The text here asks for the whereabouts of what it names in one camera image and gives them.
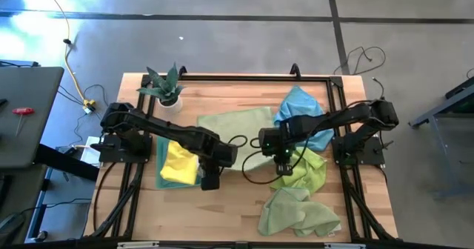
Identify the green succulent plant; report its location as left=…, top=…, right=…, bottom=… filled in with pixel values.
left=136, top=62, right=185, bottom=104

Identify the blue microfiber towel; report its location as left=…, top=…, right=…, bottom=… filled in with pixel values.
left=273, top=84, right=335, bottom=153

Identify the red-handled tool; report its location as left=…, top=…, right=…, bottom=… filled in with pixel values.
left=11, top=107, right=36, bottom=139

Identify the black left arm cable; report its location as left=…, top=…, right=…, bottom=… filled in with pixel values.
left=227, top=134, right=249, bottom=149

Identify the lime green microfiber towel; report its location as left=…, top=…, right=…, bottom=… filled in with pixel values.
left=269, top=147, right=328, bottom=195

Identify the white edge bracket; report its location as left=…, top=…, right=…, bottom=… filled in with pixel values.
left=324, top=243, right=366, bottom=249
left=117, top=241, right=160, bottom=249

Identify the pale green microfiber towel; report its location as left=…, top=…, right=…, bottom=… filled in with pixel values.
left=257, top=187, right=342, bottom=238
left=196, top=107, right=277, bottom=172

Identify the yellow extension cable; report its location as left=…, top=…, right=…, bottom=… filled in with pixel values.
left=36, top=0, right=97, bottom=113

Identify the black metal table frame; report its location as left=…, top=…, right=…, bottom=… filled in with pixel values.
left=83, top=63, right=399, bottom=248

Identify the black table brace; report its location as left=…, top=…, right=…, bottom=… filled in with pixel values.
left=35, top=143, right=100, bottom=182

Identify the white plant pot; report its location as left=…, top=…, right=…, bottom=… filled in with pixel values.
left=157, top=95, right=184, bottom=113

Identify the grey side table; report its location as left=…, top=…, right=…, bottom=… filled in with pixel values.
left=0, top=66, right=65, bottom=168

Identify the grey metal cart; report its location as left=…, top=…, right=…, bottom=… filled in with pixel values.
left=409, top=76, right=474, bottom=200

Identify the yellow microfiber towel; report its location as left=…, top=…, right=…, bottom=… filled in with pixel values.
left=159, top=140, right=201, bottom=186

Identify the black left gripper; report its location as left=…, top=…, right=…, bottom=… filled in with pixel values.
left=198, top=139, right=238, bottom=191

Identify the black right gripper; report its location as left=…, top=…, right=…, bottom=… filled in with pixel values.
left=258, top=126, right=297, bottom=176

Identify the black floor cable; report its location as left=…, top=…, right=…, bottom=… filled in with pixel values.
left=371, top=77, right=385, bottom=102
left=333, top=45, right=387, bottom=76

